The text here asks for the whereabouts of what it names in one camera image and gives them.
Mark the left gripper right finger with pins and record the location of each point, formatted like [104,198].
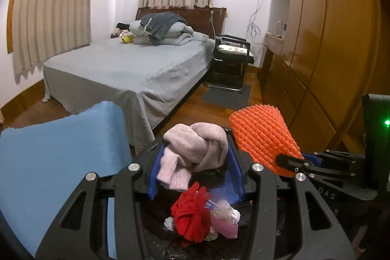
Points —
[288,218]

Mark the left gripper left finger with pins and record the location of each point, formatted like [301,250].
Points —
[102,217]

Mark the orange foam net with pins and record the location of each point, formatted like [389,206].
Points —
[261,131]

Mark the red knit cloth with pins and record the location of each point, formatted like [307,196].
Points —
[190,214]

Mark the pink knotted sock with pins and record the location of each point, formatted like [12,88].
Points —
[191,148]

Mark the black lined trash bin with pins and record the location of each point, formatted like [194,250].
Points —
[233,189]

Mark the blue fleece table cover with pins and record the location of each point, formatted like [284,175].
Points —
[41,165]

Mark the wooden wardrobe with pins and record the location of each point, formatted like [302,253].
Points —
[321,57]

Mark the grey floor mat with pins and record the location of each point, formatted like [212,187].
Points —
[235,100]

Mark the bed with grey sheet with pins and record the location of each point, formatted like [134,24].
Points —
[146,81]

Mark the yellow plush toy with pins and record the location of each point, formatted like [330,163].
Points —
[127,39]

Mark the wooden headboard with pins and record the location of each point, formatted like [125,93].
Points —
[209,21]

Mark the folded grey blankets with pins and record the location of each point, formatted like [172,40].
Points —
[164,28]

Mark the left beige curtain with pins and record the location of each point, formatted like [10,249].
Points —
[41,29]

